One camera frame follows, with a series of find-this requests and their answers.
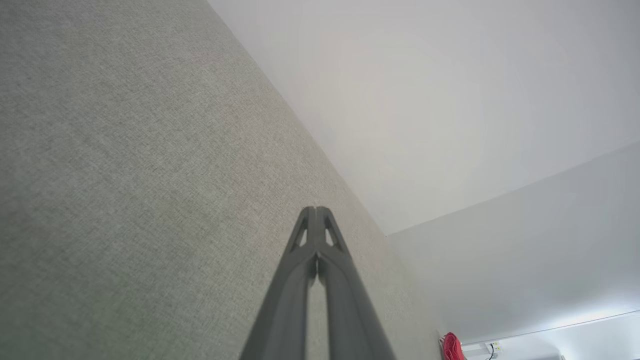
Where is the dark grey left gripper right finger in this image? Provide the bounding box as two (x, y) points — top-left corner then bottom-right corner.
(315, 206), (397, 360)

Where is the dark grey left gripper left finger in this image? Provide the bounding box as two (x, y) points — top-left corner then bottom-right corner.
(240, 206), (319, 360)

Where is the grey-green fabric sofa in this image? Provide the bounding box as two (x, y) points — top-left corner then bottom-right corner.
(0, 0), (445, 360)

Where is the red and white garment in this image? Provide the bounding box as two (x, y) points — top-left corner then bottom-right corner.
(441, 332), (467, 360)

